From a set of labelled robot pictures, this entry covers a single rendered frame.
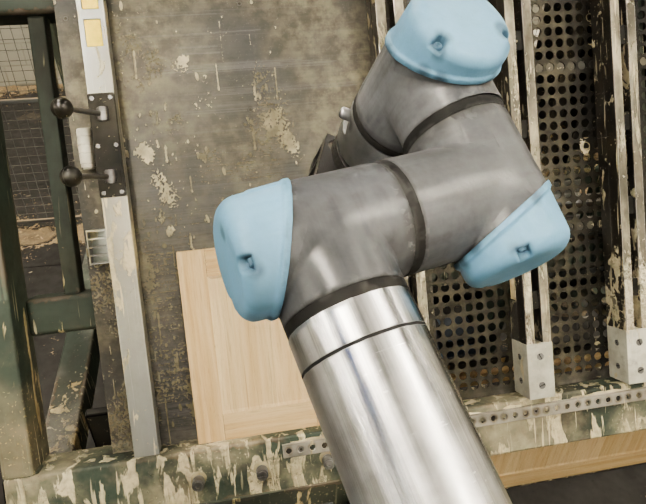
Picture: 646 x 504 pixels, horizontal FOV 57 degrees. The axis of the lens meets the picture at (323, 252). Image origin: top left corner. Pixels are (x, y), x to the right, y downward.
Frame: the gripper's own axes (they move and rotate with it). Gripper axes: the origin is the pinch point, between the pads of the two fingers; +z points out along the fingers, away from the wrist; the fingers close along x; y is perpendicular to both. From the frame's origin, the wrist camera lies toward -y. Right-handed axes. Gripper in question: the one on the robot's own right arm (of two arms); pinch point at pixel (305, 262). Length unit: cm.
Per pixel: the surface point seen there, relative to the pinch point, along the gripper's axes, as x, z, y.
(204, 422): 0, 71, -7
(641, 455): -140, 102, 26
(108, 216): 31, 51, 22
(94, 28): 45, 35, 51
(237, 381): -4, 66, 2
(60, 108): 43, 33, 30
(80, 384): 30, 104, 0
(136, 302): 21, 59, 10
